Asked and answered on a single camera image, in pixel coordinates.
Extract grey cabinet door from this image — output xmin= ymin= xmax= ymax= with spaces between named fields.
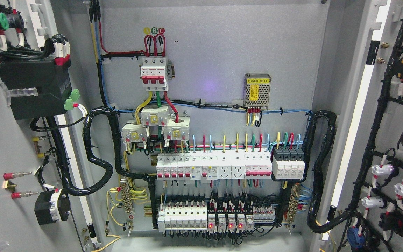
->
xmin=307 ymin=0 xmax=403 ymax=252
xmin=0 ymin=0 xmax=104 ymax=252

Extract grey electrical cabinet body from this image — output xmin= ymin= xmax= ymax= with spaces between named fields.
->
xmin=51 ymin=0 xmax=371 ymax=252

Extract white current transformers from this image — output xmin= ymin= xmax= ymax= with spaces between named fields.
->
xmin=121 ymin=105 xmax=190 ymax=144

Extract white socket breaker row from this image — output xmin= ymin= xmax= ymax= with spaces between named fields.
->
xmin=156 ymin=149 xmax=272 ymax=183

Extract perforated metal power supply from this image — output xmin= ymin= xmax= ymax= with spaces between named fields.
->
xmin=243 ymin=73 xmax=271 ymax=107

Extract white red main breaker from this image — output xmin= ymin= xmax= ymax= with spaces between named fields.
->
xmin=140 ymin=56 xmax=170 ymax=92

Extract lower relay terminal row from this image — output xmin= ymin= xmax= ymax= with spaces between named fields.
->
xmin=206 ymin=199 xmax=276 ymax=235

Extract white lower breaker row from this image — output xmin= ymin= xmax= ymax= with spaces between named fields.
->
xmin=158 ymin=203 xmax=208 ymax=232

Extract black surge protector modules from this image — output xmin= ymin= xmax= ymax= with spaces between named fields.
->
xmin=272 ymin=147 xmax=305 ymax=182

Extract black digital power meter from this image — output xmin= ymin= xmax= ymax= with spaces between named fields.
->
xmin=0 ymin=56 xmax=72 ymax=120

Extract black left wire loom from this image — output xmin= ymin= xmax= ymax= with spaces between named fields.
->
xmin=44 ymin=107 xmax=121 ymax=196

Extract black wire loom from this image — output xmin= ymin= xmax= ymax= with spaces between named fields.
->
xmin=306 ymin=111 xmax=349 ymax=234
xmin=44 ymin=107 xmax=121 ymax=196

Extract black right wire loom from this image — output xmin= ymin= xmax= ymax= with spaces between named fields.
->
xmin=306 ymin=111 xmax=349 ymax=234

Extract white rotary selector switch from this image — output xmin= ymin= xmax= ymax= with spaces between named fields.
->
xmin=35 ymin=189 xmax=71 ymax=225

